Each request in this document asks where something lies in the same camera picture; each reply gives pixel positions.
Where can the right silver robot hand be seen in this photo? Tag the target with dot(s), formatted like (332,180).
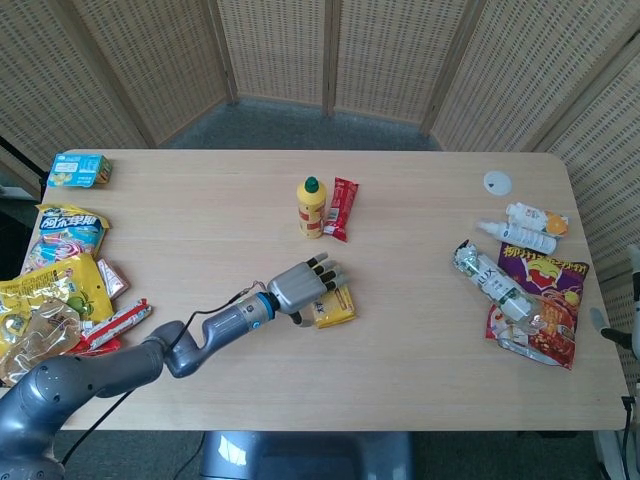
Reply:
(636,320)

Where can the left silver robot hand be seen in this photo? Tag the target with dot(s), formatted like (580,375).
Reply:
(295,290)

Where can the yellow snack packet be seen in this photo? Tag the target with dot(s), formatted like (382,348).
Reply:
(335,312)

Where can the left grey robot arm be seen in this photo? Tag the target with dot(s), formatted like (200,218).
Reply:
(125,365)

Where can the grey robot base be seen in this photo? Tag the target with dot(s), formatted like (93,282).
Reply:
(305,457)

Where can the yellow bottle with green cap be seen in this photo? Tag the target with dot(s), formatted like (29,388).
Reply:
(311,210)

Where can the purple red noodle bag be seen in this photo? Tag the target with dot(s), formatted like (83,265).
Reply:
(555,280)

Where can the red snack bar wrapper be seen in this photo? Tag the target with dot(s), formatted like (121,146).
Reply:
(340,207)

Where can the white spray bottle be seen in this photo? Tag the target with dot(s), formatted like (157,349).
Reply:
(525,236)

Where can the white orange small pouch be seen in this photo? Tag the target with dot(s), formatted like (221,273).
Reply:
(532,215)

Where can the bamboo folding screen panel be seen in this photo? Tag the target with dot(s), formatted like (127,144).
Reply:
(160,60)
(275,50)
(525,65)
(610,165)
(395,55)
(40,75)

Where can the long red white packet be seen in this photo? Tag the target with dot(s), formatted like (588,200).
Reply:
(122,320)

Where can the small pink brown packet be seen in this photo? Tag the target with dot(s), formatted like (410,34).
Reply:
(114,280)

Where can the yellow blue candy bag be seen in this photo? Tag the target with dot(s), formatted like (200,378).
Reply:
(67,225)

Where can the large yellow snack bag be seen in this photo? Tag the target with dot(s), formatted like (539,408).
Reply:
(55,280)

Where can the blue green candy box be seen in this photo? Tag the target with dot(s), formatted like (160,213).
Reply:
(77,170)

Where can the black metal stand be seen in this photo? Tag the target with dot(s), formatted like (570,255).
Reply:
(20,160)

